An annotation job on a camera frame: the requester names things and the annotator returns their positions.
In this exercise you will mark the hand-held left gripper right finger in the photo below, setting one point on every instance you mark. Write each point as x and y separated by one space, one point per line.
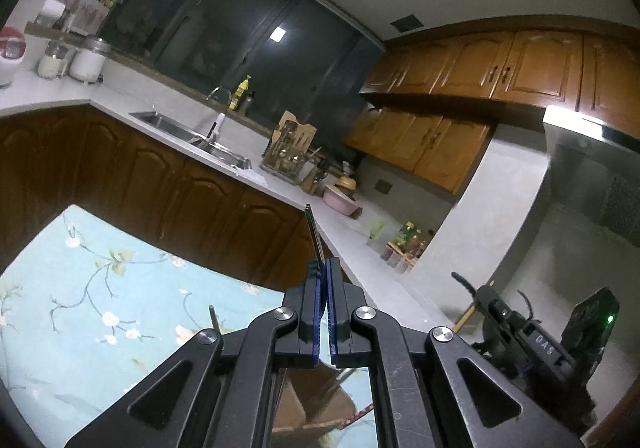
334 313

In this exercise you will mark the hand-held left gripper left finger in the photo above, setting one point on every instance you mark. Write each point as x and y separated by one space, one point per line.
320 308

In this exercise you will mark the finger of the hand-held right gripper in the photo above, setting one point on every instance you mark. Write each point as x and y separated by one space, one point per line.
492 315

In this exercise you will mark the wooden utensil holder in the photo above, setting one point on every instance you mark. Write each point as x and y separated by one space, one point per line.
300 398

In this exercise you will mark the knife block with utensils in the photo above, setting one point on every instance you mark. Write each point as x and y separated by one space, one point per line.
316 176

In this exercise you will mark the small translucent cup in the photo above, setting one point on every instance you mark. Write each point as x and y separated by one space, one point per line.
376 234

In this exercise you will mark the spice bottle set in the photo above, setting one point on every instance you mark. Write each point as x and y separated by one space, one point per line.
407 248

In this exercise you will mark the pink plastic basin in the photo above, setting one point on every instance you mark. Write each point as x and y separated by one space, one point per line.
342 203

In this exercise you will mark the yellow bowl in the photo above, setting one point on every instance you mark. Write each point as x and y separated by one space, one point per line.
346 184

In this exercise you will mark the dish rack with cutting boards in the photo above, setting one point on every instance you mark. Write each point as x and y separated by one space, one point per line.
287 148

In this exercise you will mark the steel range hood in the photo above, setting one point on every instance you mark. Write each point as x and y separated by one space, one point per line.
595 163

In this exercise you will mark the dark wooden lower cabinets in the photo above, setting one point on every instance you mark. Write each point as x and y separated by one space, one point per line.
150 188

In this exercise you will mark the white water filter tap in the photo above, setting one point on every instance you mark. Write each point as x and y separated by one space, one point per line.
216 126

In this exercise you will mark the small dark bottle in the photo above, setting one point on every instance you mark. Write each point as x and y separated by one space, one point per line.
248 103

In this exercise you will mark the steel kitchen sink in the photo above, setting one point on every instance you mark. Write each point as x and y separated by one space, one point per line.
190 133

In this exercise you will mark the floral light-blue tablecloth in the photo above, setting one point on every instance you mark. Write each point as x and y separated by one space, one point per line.
100 328

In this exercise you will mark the yellow dish soap bottle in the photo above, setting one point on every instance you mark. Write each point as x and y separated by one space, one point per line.
240 93

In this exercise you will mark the curved steel faucet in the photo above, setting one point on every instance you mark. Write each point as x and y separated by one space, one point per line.
220 92

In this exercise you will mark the wooden upper cabinets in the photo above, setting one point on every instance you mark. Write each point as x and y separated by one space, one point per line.
480 73

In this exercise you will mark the dark kitchen window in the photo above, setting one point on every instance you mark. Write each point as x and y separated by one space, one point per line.
240 28

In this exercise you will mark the ceiling vent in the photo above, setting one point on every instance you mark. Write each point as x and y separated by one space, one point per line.
406 22

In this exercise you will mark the white pot with steel lid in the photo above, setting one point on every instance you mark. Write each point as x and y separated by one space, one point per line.
89 61

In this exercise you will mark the glass jar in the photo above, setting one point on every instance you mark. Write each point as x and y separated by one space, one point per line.
55 62

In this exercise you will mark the white and red rice cooker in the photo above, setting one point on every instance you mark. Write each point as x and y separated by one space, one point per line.
11 58

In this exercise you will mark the paper towel roll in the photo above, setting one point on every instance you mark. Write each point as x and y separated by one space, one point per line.
53 9

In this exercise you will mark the dark wall outlet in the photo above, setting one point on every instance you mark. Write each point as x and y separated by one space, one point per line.
383 186

